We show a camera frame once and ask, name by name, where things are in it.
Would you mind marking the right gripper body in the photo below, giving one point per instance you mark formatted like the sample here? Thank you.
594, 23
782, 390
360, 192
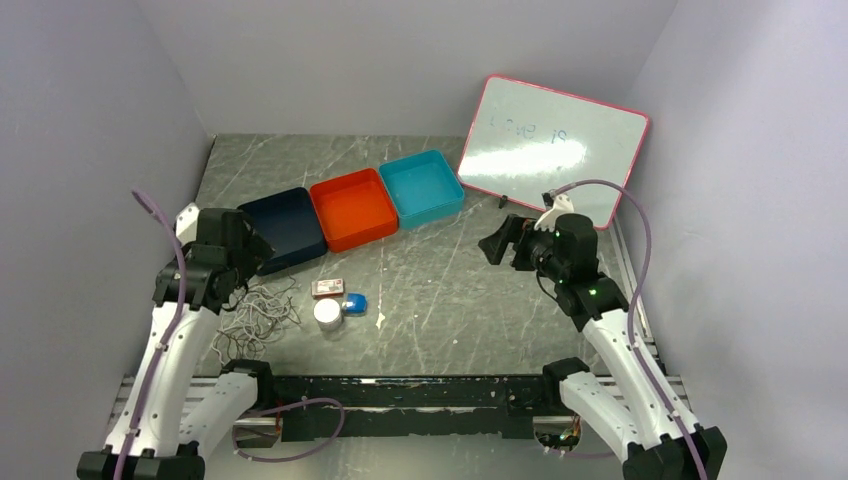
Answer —
535, 244

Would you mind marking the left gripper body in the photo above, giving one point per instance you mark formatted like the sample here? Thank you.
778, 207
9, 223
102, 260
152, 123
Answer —
251, 254

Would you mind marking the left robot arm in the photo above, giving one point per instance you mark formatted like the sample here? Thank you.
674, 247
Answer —
219, 251

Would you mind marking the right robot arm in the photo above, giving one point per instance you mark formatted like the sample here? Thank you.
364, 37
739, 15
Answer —
649, 429

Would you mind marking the dark navy square tray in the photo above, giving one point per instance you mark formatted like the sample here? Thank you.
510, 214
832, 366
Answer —
289, 223

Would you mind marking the red white small box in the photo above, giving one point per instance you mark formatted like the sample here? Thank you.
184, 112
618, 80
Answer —
327, 288

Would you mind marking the clear round clip jar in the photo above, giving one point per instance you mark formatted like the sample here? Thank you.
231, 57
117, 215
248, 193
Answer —
328, 314

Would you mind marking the pink framed whiteboard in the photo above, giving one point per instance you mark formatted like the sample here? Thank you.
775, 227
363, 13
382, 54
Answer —
527, 139

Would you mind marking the orange square tray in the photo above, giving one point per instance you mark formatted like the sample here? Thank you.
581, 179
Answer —
354, 209

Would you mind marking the blue small stapler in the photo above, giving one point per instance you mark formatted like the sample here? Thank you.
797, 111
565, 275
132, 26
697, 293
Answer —
355, 304

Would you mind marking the teal square tray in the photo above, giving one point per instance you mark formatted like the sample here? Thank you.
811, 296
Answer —
423, 188

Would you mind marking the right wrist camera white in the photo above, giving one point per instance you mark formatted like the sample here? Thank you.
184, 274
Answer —
557, 205

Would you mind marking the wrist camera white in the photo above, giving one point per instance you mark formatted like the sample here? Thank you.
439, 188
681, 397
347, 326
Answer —
187, 223
557, 205

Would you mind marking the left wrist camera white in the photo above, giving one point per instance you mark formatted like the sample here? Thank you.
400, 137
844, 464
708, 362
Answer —
187, 223

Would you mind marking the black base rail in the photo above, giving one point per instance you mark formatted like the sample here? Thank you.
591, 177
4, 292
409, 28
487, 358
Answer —
505, 405

